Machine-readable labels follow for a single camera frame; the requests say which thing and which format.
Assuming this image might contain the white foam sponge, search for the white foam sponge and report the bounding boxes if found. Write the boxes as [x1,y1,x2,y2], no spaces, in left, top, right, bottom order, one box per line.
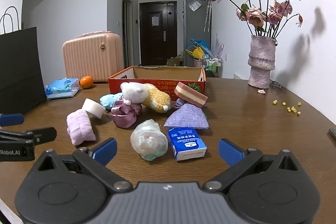
[81,98,106,119]

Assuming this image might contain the grey refrigerator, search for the grey refrigerator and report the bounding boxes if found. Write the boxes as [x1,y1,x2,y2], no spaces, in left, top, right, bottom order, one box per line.
[183,0,212,67]

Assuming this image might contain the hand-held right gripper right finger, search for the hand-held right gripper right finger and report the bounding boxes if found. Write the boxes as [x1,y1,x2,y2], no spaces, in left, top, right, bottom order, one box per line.
[203,138,300,193]

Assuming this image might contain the blue plastic item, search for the blue plastic item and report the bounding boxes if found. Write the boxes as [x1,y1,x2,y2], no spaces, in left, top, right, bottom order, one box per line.
[191,39,210,52]

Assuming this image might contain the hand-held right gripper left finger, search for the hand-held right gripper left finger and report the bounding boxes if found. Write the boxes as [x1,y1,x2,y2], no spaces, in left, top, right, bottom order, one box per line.
[34,138,132,193]

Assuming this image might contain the dark brown door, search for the dark brown door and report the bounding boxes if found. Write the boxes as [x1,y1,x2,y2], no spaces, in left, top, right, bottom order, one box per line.
[139,1,177,66]

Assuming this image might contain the scattered yellow crumbs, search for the scattered yellow crumbs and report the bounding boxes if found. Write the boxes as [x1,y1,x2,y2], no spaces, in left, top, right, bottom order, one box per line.
[272,100,302,115]

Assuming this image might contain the brown cardboard box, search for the brown cardboard box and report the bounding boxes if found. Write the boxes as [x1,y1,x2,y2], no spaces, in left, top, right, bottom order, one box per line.
[167,57,183,67]

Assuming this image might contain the purple satin scrunchie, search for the purple satin scrunchie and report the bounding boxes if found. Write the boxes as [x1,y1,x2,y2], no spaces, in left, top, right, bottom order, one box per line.
[110,98,143,128]

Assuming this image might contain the yellow plush toy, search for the yellow plush toy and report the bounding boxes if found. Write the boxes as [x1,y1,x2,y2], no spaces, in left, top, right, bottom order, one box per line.
[142,84,172,114]

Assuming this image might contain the pink ribbed suitcase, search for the pink ribbed suitcase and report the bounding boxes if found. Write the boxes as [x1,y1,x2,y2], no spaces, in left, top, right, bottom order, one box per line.
[62,31,124,83]

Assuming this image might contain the pink textured vase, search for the pink textured vase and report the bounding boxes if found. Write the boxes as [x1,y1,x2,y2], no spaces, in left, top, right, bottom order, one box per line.
[248,35,278,89]

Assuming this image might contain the orange cardboard box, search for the orange cardboard box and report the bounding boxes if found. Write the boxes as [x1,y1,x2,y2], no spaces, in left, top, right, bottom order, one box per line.
[108,66,206,102]

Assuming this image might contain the orange fruit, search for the orange fruit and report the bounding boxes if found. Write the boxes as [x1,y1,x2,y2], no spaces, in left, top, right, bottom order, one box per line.
[80,76,94,89]

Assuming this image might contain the pink layered sponge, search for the pink layered sponge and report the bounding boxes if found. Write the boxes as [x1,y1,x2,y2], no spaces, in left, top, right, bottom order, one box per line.
[175,81,209,108]

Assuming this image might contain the bunch of dried pink roses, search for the bunch of dried pink roses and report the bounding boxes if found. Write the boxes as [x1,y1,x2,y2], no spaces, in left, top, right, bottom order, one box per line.
[207,0,310,39]

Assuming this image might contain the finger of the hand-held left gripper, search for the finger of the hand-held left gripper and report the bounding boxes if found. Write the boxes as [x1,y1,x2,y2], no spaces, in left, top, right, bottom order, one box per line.
[0,127,57,146]
[0,114,25,126]

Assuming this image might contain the white plush toy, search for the white plush toy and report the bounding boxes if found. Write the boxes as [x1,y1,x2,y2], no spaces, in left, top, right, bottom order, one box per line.
[120,82,150,105]

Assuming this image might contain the light blue tissue pack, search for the light blue tissue pack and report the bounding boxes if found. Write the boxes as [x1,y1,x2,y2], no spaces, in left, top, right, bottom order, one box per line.
[44,78,80,101]

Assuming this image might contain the purple flower decoration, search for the purple flower decoration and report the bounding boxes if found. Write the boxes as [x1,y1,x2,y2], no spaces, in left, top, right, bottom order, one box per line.
[214,34,225,58]

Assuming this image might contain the purple linen pouch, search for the purple linen pouch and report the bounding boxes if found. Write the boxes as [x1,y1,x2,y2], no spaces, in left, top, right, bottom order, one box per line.
[163,98,210,130]

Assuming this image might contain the clear plastic bundle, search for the clear plastic bundle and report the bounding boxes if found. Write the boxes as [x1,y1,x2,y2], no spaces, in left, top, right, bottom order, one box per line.
[130,119,168,161]

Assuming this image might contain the folded white umbrella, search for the folded white umbrella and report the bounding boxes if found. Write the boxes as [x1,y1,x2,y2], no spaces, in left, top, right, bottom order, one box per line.
[203,1,213,33]

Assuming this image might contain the yellow bag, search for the yellow bag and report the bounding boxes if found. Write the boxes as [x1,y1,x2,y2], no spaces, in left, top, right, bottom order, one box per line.
[185,47,205,60]

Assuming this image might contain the metal cart with bottles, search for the metal cart with bottles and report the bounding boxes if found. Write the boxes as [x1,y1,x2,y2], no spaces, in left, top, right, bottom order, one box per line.
[202,55,223,78]

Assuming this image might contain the pink towel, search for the pink towel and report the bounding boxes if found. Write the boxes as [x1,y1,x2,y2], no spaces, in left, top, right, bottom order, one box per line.
[66,109,96,146]

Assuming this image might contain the blue pocket tissue pack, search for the blue pocket tissue pack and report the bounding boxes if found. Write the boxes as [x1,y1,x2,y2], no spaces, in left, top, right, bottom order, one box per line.
[167,127,207,162]

